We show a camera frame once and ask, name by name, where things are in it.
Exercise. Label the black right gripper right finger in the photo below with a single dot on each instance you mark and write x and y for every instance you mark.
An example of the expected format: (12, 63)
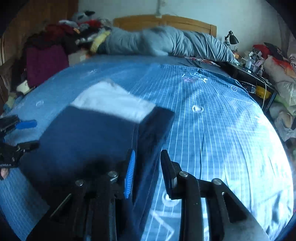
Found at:
(209, 208)

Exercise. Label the navy and grey garment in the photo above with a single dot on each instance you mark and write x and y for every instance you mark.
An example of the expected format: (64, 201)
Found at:
(92, 136)

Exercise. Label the grey rolled duvet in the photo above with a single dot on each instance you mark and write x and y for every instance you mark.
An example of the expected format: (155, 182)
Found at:
(166, 41)

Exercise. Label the black desk lamp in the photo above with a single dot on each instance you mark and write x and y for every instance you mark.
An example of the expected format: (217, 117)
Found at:
(230, 39)

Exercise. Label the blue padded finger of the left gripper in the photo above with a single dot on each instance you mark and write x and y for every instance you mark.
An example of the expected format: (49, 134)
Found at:
(25, 124)

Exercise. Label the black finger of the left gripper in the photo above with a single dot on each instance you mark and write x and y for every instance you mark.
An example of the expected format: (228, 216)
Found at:
(27, 146)

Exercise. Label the blue star patterned bedsheet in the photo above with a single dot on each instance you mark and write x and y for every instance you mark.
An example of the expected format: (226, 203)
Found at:
(219, 131)

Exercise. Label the pile of bedding bags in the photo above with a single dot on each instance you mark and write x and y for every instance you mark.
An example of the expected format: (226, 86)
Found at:
(282, 110)

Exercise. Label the grey plush toy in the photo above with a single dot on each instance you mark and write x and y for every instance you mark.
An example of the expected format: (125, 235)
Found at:
(82, 16)

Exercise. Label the person's hand below gripper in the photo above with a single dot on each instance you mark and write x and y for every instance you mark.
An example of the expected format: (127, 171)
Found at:
(4, 173)

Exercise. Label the maroon hanging cloth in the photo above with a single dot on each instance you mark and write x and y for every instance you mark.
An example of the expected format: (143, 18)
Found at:
(43, 64)

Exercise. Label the wooden headboard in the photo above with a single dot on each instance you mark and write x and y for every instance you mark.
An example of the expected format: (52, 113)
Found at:
(139, 22)

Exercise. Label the yellow pillow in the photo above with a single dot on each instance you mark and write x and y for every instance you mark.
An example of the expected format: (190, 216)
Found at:
(99, 40)

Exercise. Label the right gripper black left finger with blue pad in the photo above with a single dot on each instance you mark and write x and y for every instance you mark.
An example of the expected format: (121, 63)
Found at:
(96, 209)

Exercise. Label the dark cluttered bedside desk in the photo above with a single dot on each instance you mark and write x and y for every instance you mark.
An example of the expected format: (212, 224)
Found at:
(260, 89)

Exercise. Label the brown wooden wardrobe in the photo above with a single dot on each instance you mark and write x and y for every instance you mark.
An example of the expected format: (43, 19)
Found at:
(37, 24)

